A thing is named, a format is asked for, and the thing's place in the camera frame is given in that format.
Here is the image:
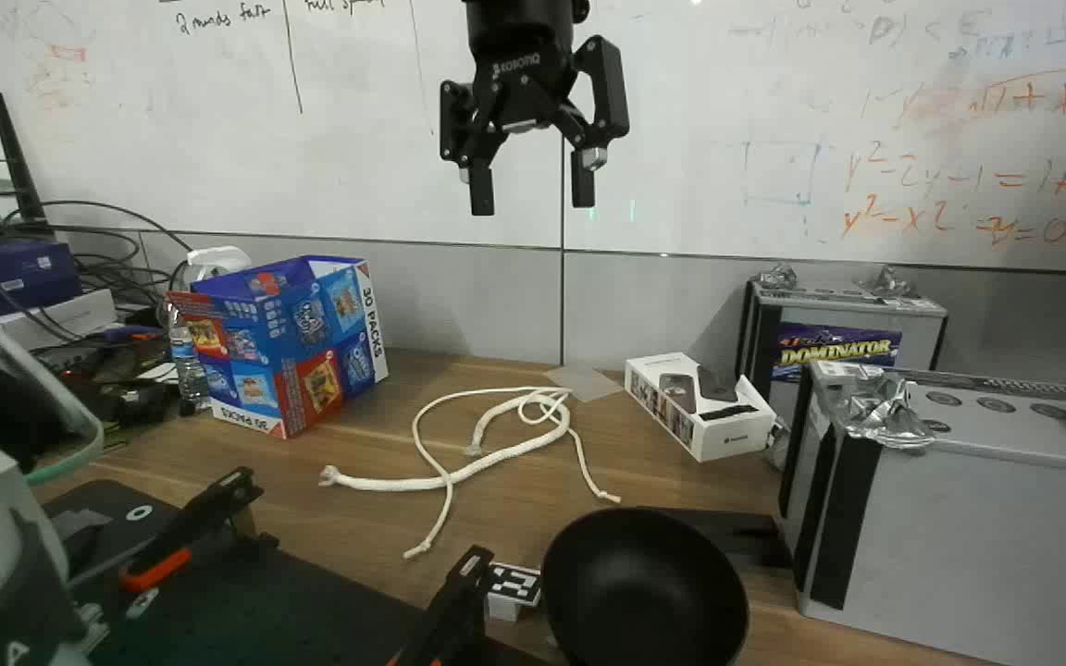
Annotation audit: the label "dark blue device box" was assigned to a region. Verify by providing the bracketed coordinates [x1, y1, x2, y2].
[0, 236, 86, 319]

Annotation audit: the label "black power adapter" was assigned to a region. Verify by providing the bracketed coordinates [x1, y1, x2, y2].
[66, 368, 186, 428]

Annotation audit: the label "large silver toaster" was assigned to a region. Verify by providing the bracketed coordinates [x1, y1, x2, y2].
[777, 358, 1066, 666]

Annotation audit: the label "black frying pan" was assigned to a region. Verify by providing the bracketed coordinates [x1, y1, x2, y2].
[540, 507, 751, 666]

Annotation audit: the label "thick white rope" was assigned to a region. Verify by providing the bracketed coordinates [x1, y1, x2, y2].
[313, 386, 576, 501]

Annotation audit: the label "small open white box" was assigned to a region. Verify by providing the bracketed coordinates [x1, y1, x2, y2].
[620, 350, 784, 466]

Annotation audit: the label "black clamp orange trigger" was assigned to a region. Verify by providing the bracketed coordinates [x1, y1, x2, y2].
[66, 461, 265, 599]

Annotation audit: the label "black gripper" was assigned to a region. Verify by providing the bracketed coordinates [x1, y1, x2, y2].
[438, 0, 631, 222]

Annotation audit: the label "black perforated mat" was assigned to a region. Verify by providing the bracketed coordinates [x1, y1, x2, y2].
[43, 479, 538, 666]

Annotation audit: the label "blue printed cardboard box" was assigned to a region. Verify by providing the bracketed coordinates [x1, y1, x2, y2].
[164, 252, 391, 443]

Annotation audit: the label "black cable bundle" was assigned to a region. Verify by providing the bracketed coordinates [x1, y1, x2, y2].
[0, 195, 197, 347]

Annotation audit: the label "thin white rope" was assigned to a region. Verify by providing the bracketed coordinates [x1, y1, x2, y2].
[398, 381, 624, 564]

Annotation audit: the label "black white fiducial tag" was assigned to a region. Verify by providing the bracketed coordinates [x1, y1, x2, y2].
[481, 555, 547, 624]

